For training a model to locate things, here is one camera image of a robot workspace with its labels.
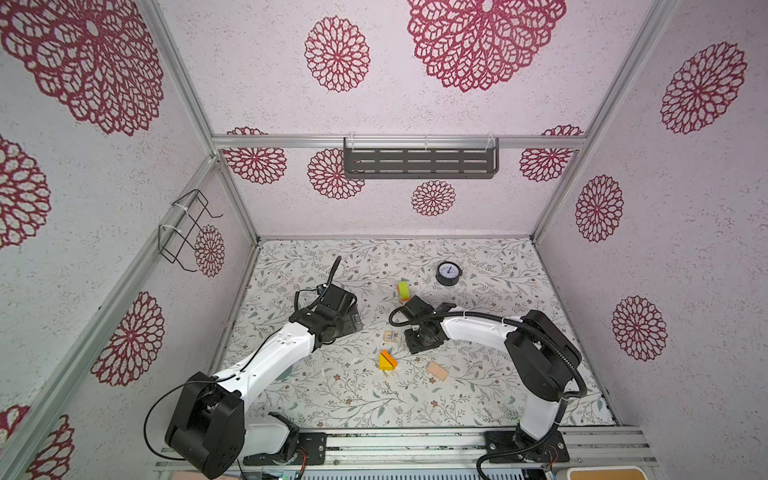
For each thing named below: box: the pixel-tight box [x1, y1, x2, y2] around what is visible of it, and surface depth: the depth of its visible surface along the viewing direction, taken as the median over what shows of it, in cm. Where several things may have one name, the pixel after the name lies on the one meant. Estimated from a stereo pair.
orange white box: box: [567, 466, 648, 480], surface depth 68 cm
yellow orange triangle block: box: [378, 350, 398, 371], surface depth 89 cm
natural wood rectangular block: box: [427, 361, 448, 381], surface depth 88 cm
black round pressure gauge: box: [435, 261, 463, 286], surface depth 108 cm
